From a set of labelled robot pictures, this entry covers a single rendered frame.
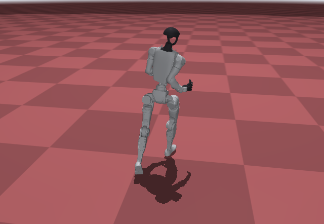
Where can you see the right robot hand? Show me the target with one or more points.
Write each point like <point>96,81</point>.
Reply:
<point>189,85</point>

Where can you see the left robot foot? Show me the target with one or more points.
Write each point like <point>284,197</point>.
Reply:
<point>138,168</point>

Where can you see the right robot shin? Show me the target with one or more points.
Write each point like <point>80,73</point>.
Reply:
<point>170,135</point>

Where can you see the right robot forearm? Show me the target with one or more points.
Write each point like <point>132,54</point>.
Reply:
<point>175,85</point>

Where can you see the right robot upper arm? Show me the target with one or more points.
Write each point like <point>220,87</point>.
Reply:
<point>179,62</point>

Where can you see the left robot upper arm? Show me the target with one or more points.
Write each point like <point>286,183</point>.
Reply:
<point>150,60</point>

